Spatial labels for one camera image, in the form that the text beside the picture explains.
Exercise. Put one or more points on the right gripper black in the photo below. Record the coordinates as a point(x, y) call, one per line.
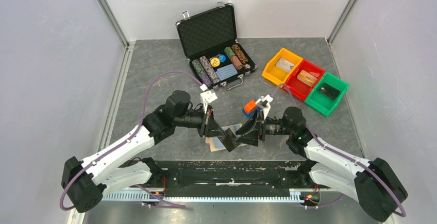
point(251, 132)

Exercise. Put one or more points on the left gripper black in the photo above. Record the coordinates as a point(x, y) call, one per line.
point(210, 128)

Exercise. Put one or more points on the beige leather card holder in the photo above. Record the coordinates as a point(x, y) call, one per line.
point(233, 127)

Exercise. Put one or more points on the black card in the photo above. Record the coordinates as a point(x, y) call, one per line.
point(329, 91)
point(230, 140)

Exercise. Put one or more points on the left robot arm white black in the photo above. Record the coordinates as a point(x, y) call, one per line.
point(86, 182)

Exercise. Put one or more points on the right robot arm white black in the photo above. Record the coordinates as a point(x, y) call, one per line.
point(371, 183)

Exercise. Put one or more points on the white card in yellow bin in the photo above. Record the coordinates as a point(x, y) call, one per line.
point(285, 65)

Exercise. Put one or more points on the orange card in red bin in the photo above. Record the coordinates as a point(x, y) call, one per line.
point(307, 78)

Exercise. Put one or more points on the orange blue toy car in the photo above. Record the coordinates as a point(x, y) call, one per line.
point(249, 109)

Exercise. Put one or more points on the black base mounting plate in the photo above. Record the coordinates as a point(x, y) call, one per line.
point(228, 178)

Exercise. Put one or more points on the black poker chip case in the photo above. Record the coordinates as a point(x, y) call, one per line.
point(210, 44)

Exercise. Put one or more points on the red plastic bin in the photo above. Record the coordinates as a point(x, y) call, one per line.
point(298, 89)

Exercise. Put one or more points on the yellow plastic bin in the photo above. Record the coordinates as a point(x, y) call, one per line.
point(276, 75)

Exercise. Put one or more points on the green plastic bin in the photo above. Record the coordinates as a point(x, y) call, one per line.
point(321, 103)

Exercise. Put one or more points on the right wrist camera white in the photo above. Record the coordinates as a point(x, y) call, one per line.
point(264, 106)

